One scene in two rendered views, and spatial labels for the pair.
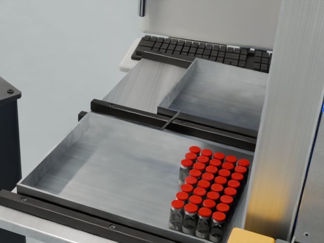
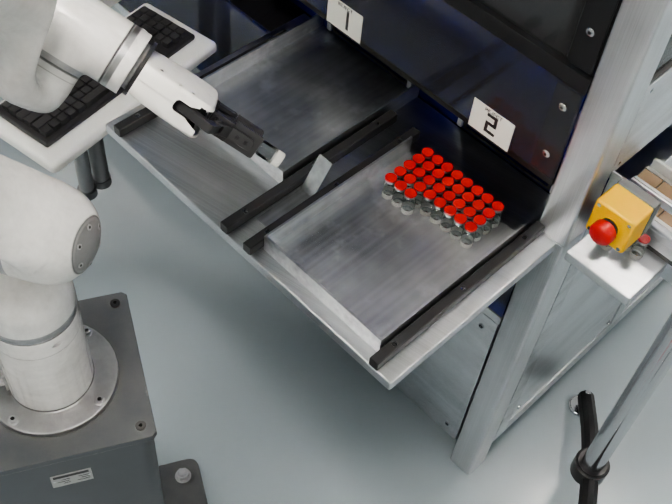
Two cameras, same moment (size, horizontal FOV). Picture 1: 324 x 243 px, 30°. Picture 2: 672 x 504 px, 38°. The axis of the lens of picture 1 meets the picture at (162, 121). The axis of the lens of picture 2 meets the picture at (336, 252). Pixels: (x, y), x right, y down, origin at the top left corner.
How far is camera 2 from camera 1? 1.29 m
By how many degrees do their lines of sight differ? 53
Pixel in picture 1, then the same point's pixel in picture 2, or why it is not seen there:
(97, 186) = (383, 279)
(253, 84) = (247, 68)
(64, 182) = (363, 304)
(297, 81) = (643, 82)
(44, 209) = (417, 331)
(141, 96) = (219, 177)
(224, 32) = not seen: hidden behind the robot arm
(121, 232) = (473, 283)
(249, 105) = (292, 95)
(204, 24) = not seen: hidden behind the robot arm
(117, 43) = not seen: outside the picture
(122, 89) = (193, 188)
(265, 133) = (617, 127)
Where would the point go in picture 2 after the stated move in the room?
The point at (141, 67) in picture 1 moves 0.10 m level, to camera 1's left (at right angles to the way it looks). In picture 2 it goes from (147, 148) to (112, 185)
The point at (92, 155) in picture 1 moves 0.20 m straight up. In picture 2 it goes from (326, 265) to (336, 182)
